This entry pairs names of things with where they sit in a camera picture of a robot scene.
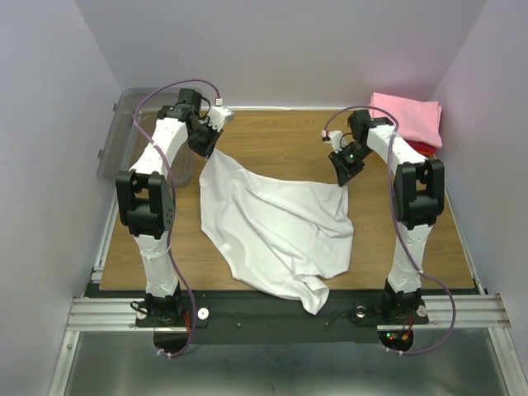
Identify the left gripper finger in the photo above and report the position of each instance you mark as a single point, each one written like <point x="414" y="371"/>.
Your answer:
<point x="212" y="152"/>
<point x="205" y="153"/>

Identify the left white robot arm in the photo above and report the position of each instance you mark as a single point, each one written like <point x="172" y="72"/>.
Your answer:
<point x="147" y="204"/>

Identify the folded pink t shirt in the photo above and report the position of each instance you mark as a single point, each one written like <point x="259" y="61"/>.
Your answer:
<point x="419" y="121"/>

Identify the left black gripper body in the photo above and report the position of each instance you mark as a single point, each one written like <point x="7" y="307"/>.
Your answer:
<point x="205" y="138"/>

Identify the aluminium frame rail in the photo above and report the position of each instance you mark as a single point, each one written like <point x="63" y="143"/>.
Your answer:
<point x="464" y="349"/>

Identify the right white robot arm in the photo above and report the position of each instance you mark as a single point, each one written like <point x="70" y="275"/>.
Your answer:
<point x="416" y="199"/>

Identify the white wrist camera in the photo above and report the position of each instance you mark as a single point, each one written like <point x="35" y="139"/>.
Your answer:
<point x="335" y="138"/>
<point x="218" y="115"/>

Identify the folded orange t shirt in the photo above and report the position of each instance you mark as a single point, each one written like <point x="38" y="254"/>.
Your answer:
<point x="427" y="154"/>

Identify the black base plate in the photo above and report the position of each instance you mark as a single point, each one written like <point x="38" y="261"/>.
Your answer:
<point x="252" y="317"/>

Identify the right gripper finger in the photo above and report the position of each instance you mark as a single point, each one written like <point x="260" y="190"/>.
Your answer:
<point x="351" y="173"/>
<point x="342" y="177"/>

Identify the clear plastic bin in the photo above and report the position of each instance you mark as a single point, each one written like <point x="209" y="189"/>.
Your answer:
<point x="124" y="144"/>

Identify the folded red t shirt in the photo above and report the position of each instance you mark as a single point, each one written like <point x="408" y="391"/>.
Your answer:
<point x="422" y="147"/>

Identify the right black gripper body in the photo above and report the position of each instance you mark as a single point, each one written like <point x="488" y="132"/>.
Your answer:
<point x="349" y="163"/>

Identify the white t shirt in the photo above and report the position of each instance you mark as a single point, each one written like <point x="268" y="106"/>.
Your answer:
<point x="284" y="238"/>

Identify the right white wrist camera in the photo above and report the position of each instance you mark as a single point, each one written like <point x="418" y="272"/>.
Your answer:
<point x="335" y="138"/>

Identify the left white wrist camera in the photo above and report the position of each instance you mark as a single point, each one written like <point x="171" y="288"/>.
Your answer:
<point x="218" y="115"/>

